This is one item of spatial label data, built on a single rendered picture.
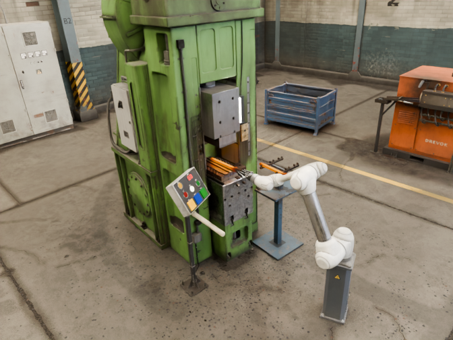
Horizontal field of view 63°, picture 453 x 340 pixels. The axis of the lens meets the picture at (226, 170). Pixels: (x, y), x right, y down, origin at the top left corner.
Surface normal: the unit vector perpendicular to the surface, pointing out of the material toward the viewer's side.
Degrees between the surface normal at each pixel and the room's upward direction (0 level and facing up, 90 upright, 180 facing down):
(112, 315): 0
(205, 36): 90
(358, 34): 90
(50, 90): 90
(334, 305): 90
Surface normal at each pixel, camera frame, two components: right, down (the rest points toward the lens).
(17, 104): 0.73, 0.29
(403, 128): -0.71, 0.35
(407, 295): -0.04, -0.89
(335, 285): -0.43, 0.43
